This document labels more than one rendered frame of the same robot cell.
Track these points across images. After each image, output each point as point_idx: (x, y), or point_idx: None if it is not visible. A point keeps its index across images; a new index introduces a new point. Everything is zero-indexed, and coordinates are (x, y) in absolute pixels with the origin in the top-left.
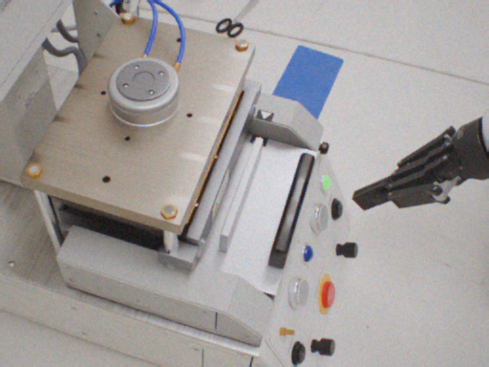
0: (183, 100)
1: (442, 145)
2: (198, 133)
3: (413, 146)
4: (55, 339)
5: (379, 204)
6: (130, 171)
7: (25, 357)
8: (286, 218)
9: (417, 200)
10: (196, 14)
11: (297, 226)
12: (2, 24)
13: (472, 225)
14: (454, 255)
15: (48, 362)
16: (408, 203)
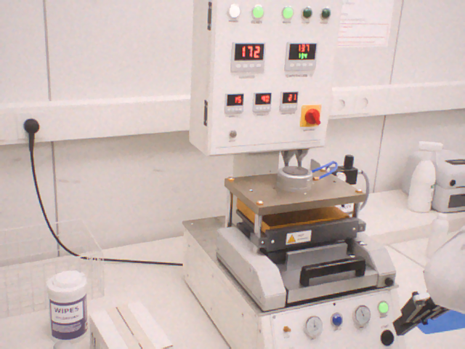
0: (309, 190)
1: None
2: (301, 198)
3: None
4: (198, 312)
5: (401, 323)
6: (262, 193)
7: (179, 308)
8: (321, 263)
9: (410, 307)
10: (419, 262)
11: (338, 297)
12: (254, 121)
13: None
14: None
15: (185, 315)
16: (407, 313)
